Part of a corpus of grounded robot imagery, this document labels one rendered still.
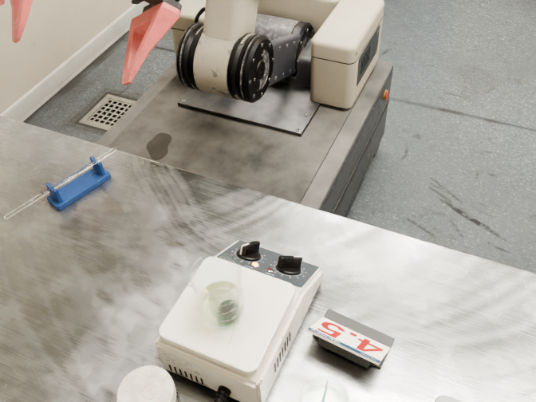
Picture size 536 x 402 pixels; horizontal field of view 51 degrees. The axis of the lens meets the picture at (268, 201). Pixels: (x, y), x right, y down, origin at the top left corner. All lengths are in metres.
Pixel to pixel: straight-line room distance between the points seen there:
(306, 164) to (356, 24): 0.42
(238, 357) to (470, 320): 0.31
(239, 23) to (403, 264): 0.82
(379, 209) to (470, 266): 1.09
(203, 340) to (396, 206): 1.35
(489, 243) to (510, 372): 1.15
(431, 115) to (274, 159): 0.94
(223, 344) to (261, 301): 0.07
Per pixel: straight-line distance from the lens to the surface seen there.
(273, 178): 1.44
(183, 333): 0.63
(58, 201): 0.91
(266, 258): 0.73
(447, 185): 2.00
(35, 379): 0.76
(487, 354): 0.74
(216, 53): 1.41
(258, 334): 0.62
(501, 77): 2.56
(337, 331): 0.70
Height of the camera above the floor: 1.37
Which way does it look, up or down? 47 degrees down
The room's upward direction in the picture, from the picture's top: 4 degrees counter-clockwise
